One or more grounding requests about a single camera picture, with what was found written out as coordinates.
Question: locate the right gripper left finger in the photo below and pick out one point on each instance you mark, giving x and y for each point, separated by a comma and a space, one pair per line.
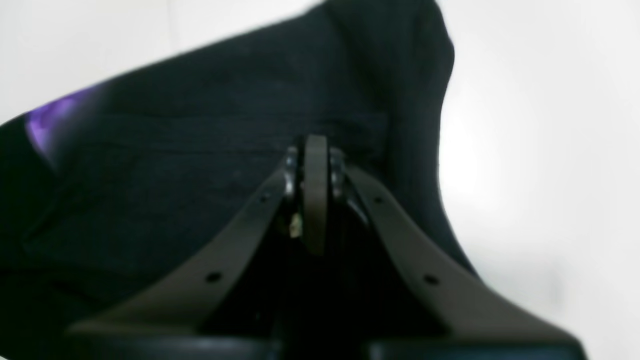
164, 321

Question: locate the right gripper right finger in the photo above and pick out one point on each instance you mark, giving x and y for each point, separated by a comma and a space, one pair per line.
476, 323

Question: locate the black T-shirt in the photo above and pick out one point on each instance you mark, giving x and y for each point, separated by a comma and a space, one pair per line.
108, 190

